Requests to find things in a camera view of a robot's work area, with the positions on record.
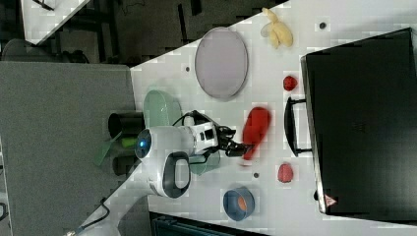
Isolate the black toaster oven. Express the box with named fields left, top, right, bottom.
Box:
left=284, top=28, right=417, bottom=225

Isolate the orange ball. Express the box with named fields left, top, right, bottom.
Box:
left=238, top=197, right=247, bottom=210

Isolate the peeled toy banana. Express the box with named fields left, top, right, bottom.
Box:
left=261, top=8, right=293, bottom=48

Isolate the blue cup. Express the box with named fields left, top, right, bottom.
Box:
left=223, top=187, right=256, bottom=221

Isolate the green measuring cup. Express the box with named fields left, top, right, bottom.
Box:
left=190, top=151, right=220, bottom=175

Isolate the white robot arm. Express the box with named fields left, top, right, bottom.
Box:
left=66, top=122, right=253, bottom=236

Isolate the green slotted spatula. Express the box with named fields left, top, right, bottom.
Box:
left=93, top=132, right=136, bottom=166

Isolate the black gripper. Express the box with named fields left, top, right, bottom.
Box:
left=216, top=126, right=253, bottom=156

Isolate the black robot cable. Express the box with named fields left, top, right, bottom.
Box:
left=63, top=109, right=217, bottom=236

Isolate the red ketchup bottle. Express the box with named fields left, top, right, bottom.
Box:
left=242, top=107, right=271, bottom=161

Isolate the small black cup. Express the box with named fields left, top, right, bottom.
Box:
left=112, top=156, right=140, bottom=176

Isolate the pink toy fruit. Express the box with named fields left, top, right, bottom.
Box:
left=277, top=163, right=294, bottom=183

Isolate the large black pot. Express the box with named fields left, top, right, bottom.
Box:
left=107, top=112, right=146, bottom=138

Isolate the green oval colander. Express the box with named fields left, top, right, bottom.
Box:
left=143, top=89, right=182, bottom=128

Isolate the grey round plate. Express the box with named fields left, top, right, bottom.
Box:
left=195, top=28, right=249, bottom=100

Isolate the toy strawberry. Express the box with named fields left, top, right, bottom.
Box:
left=283, top=76, right=298, bottom=91

